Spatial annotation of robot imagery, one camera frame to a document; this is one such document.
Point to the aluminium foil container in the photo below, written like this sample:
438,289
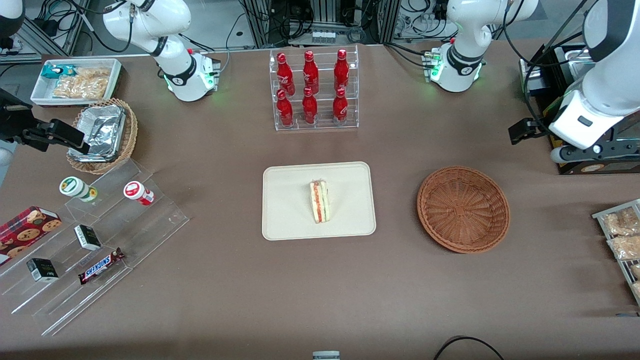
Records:
102,130

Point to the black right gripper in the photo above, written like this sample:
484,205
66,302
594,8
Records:
14,123

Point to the black countertop appliance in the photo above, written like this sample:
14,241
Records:
600,167

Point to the red cola bottle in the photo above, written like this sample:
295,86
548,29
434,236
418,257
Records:
309,108
284,110
341,71
340,108
284,72
310,72

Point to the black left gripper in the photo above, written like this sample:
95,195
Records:
523,130

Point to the tray of packaged snacks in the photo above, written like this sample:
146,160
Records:
600,216

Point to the red lid drink cup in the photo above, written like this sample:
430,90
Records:
137,192

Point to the round brown wicker basket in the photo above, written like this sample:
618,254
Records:
462,210

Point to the clear acrylic bottle rack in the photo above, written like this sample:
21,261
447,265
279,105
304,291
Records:
322,117

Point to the small black carton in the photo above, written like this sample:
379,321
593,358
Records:
87,237
42,270

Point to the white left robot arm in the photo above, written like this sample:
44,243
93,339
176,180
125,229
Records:
462,55

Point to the white rectangular snack bin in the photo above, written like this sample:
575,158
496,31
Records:
41,92

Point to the red cookie box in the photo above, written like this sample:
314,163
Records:
25,230

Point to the aluminium frame post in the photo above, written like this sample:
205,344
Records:
387,20
257,22

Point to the white power strip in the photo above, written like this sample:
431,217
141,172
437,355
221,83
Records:
323,37

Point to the clear bag of crackers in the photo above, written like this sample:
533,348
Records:
82,84

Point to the cream plastic tray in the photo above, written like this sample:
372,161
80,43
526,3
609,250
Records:
285,205

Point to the clear acrylic stepped display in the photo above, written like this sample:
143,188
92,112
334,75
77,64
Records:
145,225

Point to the triangle sandwich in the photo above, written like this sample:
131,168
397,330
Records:
320,202

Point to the green lid drink cup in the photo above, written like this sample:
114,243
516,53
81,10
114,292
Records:
75,187

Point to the tan wicker basket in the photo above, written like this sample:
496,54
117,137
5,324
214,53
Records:
131,135

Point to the clear bag of snacks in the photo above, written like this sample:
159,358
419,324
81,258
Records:
636,290
625,247
635,271
620,221

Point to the small grey device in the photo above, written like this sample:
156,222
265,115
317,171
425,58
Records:
326,355

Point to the snickers chocolate bar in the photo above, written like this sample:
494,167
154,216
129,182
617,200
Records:
100,266

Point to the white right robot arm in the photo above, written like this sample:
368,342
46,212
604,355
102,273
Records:
175,75

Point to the teal snack packet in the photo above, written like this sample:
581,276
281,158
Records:
55,71

